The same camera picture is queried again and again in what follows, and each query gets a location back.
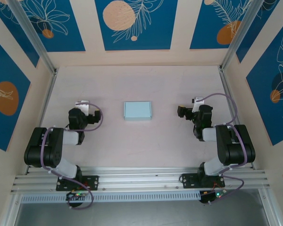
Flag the light blue paper box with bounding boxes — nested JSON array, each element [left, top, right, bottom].
[[123, 101, 152, 122]]

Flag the blue poster white leaf outlines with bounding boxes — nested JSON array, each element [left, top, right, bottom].
[[246, 22, 283, 146]]

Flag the blue poster big orange circle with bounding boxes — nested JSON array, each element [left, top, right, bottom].
[[0, 33, 31, 152]]

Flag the blue poster white flower outline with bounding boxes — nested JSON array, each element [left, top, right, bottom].
[[18, 0, 86, 52]]

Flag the blue poster fern orange circle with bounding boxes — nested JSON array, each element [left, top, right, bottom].
[[190, 0, 253, 50]]

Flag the grey metal sheet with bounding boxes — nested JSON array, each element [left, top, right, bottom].
[[14, 202, 269, 226]]

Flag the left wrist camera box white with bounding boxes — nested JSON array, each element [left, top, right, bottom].
[[75, 100, 92, 116]]

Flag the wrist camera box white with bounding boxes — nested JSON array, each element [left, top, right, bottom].
[[192, 96, 206, 112], [75, 100, 92, 116]]

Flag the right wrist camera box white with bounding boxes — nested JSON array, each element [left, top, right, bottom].
[[192, 96, 206, 112]]

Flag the right aluminium side rail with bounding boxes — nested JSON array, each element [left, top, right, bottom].
[[218, 67, 255, 170]]

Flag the aluminium side rail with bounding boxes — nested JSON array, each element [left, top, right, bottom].
[[25, 69, 58, 175], [218, 67, 255, 170]]

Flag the left aluminium side rail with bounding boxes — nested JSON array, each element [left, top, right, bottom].
[[25, 69, 58, 175]]

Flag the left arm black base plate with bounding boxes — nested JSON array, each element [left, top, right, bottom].
[[56, 175, 100, 191]]

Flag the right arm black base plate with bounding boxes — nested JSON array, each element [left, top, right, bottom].
[[181, 173, 226, 189]]

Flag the aluminium mounting rail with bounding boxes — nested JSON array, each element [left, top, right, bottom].
[[10, 166, 273, 194]]

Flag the grey slotted cable duct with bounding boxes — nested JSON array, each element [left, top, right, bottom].
[[20, 191, 201, 203]]

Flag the right aluminium frame post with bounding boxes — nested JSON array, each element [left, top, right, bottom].
[[220, 0, 266, 71]]

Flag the aluminium frame post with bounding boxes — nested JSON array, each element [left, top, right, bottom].
[[220, 0, 266, 71], [7, 0, 57, 73]]

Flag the narrow blue wall poster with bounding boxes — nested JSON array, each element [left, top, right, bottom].
[[235, 0, 281, 64], [0, 0, 40, 68]]

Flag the left aluminium frame post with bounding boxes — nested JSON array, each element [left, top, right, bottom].
[[7, 0, 57, 73]]

